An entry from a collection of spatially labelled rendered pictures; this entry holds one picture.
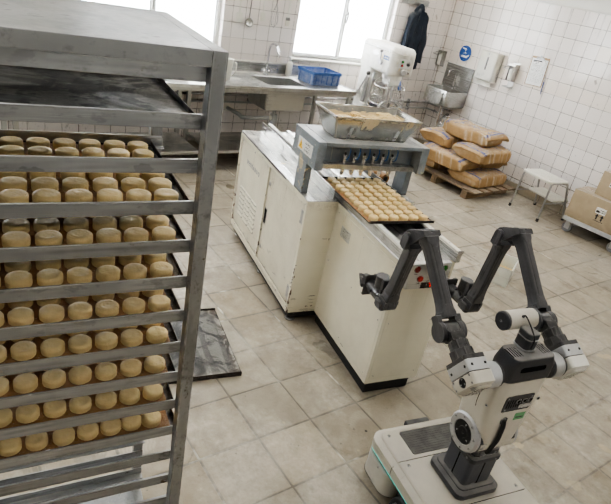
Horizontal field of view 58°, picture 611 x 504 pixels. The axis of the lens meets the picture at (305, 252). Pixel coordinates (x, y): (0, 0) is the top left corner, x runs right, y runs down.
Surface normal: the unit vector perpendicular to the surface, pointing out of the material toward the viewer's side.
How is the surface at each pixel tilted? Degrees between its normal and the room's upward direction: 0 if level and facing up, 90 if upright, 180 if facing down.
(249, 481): 0
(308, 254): 90
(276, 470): 0
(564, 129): 90
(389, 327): 90
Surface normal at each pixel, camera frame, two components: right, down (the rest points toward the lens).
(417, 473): 0.18, -0.87
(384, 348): 0.38, 0.48
